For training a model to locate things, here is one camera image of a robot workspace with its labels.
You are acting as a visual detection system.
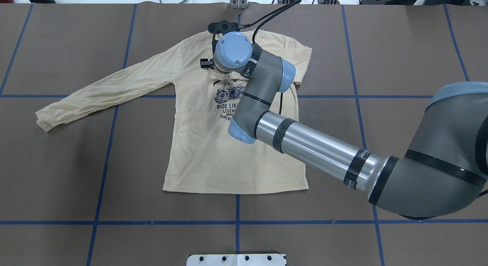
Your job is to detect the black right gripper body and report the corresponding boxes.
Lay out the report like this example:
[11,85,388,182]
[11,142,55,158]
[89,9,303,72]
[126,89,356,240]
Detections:
[212,60,235,75]

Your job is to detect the cream long sleeve shirt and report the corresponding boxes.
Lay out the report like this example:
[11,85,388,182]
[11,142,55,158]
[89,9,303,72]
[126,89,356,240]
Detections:
[35,32,308,194]

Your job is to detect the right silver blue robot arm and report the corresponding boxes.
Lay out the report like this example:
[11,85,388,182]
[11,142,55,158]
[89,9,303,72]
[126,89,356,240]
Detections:
[201,30,488,220]

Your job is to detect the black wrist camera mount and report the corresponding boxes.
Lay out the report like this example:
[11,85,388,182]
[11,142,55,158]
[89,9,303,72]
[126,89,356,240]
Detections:
[207,20,240,54]

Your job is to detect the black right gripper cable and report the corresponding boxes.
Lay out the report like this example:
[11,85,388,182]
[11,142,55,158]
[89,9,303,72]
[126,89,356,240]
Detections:
[236,0,302,45]

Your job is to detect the aluminium frame post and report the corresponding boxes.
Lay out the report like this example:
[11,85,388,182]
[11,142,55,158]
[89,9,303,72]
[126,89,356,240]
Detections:
[230,0,249,9]

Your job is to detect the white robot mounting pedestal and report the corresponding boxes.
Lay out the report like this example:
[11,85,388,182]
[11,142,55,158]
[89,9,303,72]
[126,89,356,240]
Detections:
[186,253,287,266]

